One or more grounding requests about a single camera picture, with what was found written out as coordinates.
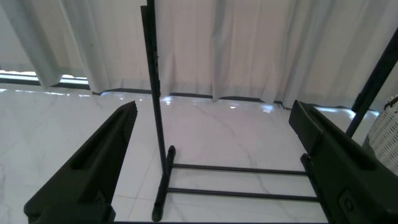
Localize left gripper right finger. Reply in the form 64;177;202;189
289;100;398;223

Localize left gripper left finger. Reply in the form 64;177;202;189
24;101;138;223

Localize white laundry basket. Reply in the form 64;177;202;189
362;95;398;177

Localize black clothes rack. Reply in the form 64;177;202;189
140;0;398;223

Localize white curtain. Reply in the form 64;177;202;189
0;0;398;110

